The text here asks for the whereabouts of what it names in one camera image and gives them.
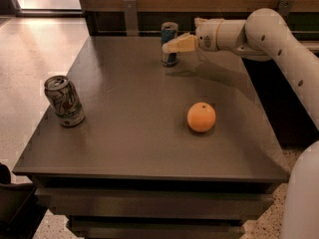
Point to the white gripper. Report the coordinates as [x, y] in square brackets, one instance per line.
[205, 37]

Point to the blue silver redbull can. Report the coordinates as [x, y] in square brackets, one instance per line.
[168, 32]

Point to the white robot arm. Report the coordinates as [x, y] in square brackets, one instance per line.
[264, 35]

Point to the silver green 7up can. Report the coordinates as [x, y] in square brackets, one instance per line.
[64, 100]

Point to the orange fruit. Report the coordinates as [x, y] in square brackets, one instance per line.
[201, 117]

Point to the grey drawer cabinet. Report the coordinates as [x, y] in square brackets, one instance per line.
[134, 169]

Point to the dark chair corner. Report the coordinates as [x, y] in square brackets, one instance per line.
[20, 210]

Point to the left metal wall bracket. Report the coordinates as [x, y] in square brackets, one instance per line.
[131, 17]

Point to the metal wall bracket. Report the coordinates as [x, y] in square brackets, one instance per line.
[131, 17]
[284, 7]

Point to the right metal wall bracket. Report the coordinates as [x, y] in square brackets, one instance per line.
[284, 7]

